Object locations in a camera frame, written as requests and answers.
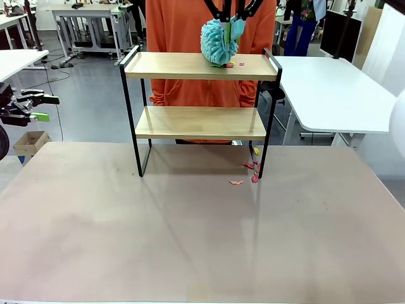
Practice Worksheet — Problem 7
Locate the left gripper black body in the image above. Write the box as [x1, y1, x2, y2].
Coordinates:
[0, 82, 28, 127]

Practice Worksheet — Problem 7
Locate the teal chenille duster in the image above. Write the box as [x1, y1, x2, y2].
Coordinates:
[200, 18, 246, 68]

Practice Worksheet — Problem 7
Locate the person's right forearm orange sleeve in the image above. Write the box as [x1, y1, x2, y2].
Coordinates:
[147, 79, 171, 107]

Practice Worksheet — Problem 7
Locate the person's left forearm orange sleeve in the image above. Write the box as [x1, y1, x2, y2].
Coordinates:
[239, 80, 259, 108]

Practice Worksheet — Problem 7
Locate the open cardboard box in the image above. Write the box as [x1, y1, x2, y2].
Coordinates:
[13, 130, 52, 156]

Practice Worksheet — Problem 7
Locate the person in orange hoodie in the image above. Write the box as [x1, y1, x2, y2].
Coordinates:
[144, 0, 278, 145]

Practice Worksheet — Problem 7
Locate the bystander in blue trousers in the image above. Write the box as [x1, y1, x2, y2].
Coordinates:
[283, 0, 327, 57]

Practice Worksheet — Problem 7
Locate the black stand pole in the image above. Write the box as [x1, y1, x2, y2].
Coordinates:
[24, 0, 44, 52]

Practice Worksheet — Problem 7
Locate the black office chair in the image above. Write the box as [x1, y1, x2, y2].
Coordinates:
[259, 85, 286, 107]

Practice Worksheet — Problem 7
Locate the black monitor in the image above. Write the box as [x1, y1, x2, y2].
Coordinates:
[320, 9, 362, 63]

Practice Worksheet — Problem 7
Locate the bystander in dark clothes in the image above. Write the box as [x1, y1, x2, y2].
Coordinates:
[128, 0, 147, 44]

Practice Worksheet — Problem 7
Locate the thin black tripod pole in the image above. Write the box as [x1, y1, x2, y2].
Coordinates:
[330, 0, 357, 61]

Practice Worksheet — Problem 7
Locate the white desk curved edge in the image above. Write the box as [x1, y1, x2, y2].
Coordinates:
[271, 56, 398, 149]

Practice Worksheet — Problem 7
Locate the beige cardboard panel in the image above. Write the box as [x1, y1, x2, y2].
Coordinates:
[361, 6, 384, 70]

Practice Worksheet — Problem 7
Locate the white partition board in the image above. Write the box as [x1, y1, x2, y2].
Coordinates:
[360, 3, 405, 96]

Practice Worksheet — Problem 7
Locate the black corrugated cable hose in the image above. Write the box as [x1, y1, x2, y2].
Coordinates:
[0, 125, 10, 159]

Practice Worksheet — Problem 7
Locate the black frame wooden shelf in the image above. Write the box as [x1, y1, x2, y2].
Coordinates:
[119, 45, 283, 179]

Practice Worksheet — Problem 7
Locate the white desk grey frame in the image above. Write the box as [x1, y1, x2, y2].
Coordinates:
[51, 3, 134, 63]

